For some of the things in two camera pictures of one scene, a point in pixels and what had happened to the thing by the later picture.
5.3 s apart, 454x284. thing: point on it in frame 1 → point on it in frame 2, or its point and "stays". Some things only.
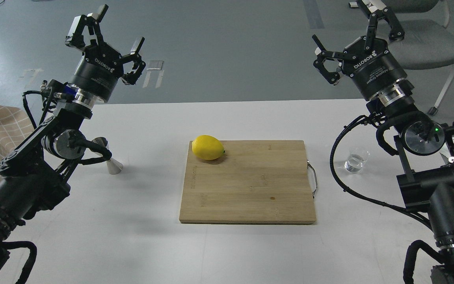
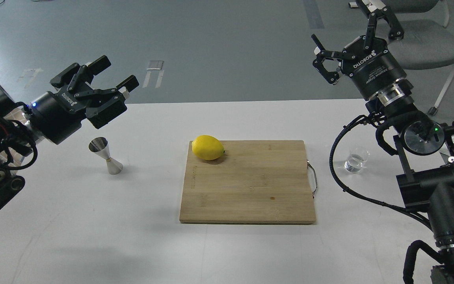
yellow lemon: [207, 147] stays
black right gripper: [374, 70] stays
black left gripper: [102, 65] → [58, 116]
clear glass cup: [354, 163] stays
